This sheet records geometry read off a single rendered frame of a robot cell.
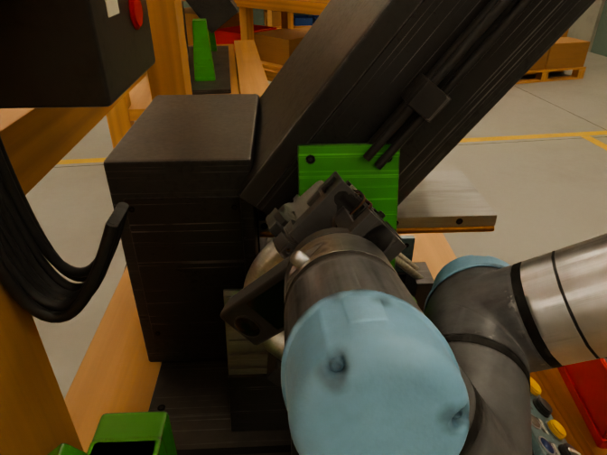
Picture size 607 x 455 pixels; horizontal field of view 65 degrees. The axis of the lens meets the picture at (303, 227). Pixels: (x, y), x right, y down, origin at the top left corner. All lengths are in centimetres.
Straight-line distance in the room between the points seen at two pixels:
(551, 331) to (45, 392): 46
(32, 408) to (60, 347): 177
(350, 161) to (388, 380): 38
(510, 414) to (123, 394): 62
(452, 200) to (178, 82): 80
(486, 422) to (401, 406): 8
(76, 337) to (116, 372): 150
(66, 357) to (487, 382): 206
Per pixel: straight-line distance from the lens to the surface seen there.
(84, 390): 84
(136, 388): 81
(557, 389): 98
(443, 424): 21
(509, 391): 31
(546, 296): 34
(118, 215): 45
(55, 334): 239
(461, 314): 35
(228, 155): 60
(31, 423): 55
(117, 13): 47
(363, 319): 20
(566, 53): 700
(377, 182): 55
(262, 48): 372
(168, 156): 61
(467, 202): 76
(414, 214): 70
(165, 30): 128
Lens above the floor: 146
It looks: 31 degrees down
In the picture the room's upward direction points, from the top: straight up
